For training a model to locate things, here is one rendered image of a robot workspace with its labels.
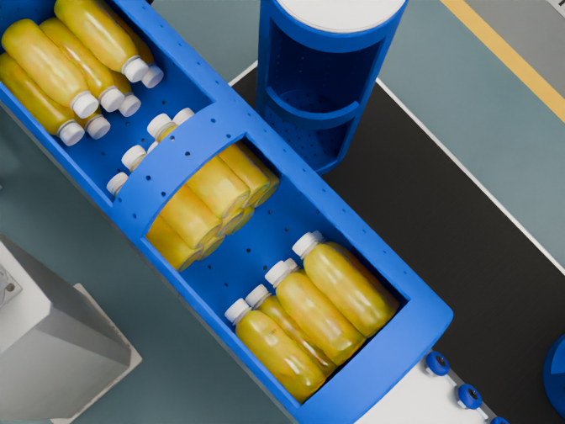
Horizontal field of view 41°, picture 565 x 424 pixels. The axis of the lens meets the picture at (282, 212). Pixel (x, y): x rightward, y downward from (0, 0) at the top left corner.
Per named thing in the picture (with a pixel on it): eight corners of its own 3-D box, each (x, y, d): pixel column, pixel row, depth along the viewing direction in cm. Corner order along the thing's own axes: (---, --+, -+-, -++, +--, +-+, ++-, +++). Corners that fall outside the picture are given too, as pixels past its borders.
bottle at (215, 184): (213, 225, 114) (139, 147, 117) (234, 214, 120) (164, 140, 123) (238, 195, 111) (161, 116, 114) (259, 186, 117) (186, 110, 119)
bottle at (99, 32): (61, -16, 124) (129, 54, 121) (90, -17, 130) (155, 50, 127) (45, 17, 127) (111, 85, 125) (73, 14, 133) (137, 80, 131)
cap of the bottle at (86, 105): (76, 114, 124) (82, 122, 124) (70, 105, 120) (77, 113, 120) (94, 98, 125) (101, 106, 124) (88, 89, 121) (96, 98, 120)
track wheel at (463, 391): (472, 415, 126) (482, 408, 125) (453, 394, 127) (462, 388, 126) (477, 404, 130) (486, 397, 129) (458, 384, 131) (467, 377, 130)
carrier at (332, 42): (243, 101, 227) (268, 189, 220) (244, -83, 142) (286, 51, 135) (334, 79, 230) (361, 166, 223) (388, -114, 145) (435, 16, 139)
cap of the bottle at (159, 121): (150, 140, 117) (142, 132, 118) (164, 137, 121) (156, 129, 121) (162, 122, 115) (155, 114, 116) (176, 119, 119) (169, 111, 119)
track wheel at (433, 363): (440, 382, 127) (449, 374, 126) (421, 362, 128) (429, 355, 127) (446, 371, 131) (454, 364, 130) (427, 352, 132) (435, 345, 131)
